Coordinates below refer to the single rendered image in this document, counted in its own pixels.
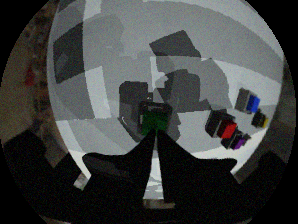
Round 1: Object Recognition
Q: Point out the blue button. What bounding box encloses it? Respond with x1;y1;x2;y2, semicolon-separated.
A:
234;88;261;115

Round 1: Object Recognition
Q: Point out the red button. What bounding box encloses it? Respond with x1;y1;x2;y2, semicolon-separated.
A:
205;111;238;139

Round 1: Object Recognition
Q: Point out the yellow button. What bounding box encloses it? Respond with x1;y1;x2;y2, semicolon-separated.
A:
250;111;267;129

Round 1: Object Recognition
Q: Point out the purple button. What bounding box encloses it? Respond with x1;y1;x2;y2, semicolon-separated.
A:
221;129;245;151

